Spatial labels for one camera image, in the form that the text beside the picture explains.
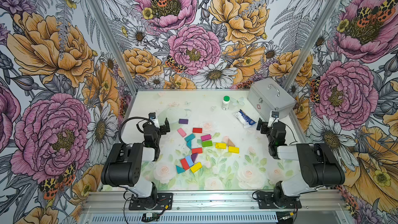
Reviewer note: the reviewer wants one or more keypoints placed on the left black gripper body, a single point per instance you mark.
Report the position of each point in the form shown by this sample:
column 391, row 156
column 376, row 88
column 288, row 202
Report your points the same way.
column 160, row 128

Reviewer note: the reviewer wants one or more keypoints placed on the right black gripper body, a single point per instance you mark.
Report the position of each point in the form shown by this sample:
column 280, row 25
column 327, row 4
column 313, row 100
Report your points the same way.
column 266, row 127

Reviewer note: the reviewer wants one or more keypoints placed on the pink rectangular block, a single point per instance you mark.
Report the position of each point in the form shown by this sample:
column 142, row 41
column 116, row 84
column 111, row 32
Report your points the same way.
column 182, row 132

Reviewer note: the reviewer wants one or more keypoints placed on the dark purple rectangular block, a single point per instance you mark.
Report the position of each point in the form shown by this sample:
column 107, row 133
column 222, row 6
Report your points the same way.
column 183, row 121

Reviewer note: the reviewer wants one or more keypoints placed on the teal rectangular block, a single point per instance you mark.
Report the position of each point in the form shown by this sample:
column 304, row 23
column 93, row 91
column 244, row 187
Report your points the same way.
column 190, row 137

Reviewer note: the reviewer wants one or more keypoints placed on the red rectangular block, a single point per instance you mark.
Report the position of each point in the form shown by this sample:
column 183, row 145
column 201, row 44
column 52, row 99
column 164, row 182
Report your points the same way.
column 197, row 150
column 197, row 130

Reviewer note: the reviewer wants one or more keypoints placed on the magenta rectangular block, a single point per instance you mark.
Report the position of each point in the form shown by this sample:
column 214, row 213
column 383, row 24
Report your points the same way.
column 206, row 138

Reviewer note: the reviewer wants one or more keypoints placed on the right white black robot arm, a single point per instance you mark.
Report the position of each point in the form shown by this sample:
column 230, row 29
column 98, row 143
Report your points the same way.
column 318, row 168

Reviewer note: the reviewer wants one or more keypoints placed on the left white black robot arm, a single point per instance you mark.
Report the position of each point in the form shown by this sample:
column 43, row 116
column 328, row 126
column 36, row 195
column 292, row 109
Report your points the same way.
column 123, row 166

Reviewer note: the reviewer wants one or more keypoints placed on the blue white plastic packet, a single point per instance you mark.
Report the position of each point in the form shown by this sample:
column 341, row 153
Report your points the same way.
column 244, row 119

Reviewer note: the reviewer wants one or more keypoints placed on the silver metal case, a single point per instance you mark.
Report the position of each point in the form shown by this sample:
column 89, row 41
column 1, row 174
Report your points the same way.
column 267, row 95

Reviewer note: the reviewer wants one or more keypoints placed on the red block lower cluster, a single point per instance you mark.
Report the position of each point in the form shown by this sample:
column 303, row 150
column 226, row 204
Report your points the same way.
column 184, row 164

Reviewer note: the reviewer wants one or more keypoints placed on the light blue block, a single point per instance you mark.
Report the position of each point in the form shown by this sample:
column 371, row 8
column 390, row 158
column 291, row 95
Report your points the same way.
column 189, row 161

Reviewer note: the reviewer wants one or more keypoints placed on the yellow block right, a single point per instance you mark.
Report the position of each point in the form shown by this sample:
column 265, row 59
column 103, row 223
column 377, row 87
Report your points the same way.
column 233, row 149

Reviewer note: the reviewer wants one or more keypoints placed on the teal triangle lower cluster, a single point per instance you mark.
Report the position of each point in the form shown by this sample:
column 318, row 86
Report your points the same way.
column 180, row 170

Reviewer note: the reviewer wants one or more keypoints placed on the purple triangular block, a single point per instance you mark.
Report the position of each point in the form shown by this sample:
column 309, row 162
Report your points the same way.
column 194, row 157

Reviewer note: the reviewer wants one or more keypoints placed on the tan triangular block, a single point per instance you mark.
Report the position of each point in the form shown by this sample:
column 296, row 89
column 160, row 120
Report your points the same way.
column 230, row 143

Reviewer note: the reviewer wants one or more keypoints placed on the green rectangular block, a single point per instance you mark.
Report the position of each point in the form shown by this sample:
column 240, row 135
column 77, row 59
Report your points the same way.
column 207, row 143

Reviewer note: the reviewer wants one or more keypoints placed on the yellow block lower cluster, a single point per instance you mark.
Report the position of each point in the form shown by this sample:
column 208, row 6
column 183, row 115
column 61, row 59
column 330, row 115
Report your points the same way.
column 196, row 167

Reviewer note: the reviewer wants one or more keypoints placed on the yellow block near green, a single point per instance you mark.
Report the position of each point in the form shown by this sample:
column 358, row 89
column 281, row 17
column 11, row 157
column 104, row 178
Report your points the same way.
column 221, row 145

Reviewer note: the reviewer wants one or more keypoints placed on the white bottle green cap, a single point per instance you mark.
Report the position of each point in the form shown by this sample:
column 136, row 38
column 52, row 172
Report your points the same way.
column 225, row 103

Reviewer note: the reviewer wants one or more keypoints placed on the small green circuit board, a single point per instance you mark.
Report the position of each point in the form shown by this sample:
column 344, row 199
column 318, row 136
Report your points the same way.
column 149, row 217

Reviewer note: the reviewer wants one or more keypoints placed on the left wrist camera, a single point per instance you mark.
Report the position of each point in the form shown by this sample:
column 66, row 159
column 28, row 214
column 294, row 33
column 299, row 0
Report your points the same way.
column 154, row 119

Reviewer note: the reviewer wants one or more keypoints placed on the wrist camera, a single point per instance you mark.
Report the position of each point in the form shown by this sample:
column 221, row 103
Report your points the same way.
column 273, row 118
column 154, row 119

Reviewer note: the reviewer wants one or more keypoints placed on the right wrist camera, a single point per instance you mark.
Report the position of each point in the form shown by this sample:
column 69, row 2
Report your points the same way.
column 273, row 118

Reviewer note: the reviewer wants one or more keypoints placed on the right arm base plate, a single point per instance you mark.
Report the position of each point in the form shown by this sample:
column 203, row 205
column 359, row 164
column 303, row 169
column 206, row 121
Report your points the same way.
column 268, row 200

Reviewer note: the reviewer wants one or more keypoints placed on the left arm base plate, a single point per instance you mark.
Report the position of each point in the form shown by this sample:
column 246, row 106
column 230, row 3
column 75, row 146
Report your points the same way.
column 157, row 203

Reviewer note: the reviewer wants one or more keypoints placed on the aluminium front rail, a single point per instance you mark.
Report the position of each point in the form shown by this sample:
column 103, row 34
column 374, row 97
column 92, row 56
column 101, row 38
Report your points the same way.
column 212, row 201

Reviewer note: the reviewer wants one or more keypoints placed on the right aluminium frame post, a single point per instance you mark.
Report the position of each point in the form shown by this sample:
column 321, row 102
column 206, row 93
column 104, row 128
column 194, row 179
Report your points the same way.
column 315, row 32

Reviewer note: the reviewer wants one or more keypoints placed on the aluminium frame post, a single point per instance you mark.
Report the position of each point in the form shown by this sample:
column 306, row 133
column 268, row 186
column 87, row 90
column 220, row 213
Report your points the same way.
column 100, row 17
column 315, row 32

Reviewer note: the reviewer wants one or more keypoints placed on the left aluminium frame post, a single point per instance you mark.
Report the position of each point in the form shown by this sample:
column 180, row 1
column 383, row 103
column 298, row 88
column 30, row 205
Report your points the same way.
column 100, row 17

